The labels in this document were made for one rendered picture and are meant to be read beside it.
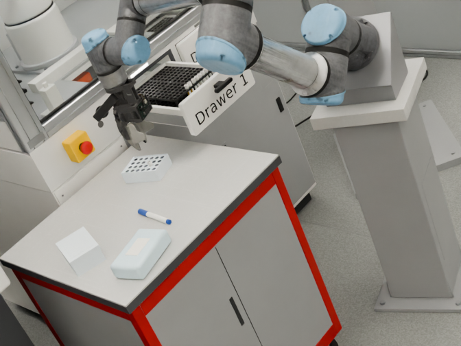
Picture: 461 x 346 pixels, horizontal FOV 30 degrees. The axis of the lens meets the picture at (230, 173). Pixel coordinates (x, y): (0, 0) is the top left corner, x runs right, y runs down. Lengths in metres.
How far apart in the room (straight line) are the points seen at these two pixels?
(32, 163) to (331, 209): 1.32
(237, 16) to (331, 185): 1.73
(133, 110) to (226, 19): 0.55
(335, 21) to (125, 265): 0.81
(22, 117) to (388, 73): 1.04
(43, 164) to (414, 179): 1.09
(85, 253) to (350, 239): 1.29
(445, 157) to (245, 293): 1.33
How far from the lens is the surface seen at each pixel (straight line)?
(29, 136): 2.56
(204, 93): 2.51
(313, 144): 3.87
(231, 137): 3.08
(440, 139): 3.57
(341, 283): 3.06
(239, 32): 1.93
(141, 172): 2.50
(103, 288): 2.18
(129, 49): 2.22
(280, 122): 3.27
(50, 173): 2.61
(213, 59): 1.92
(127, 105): 2.39
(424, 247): 2.73
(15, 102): 2.53
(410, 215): 2.65
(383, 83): 2.41
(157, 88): 2.69
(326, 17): 2.27
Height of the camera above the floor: 1.94
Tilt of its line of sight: 30 degrees down
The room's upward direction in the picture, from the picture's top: 24 degrees counter-clockwise
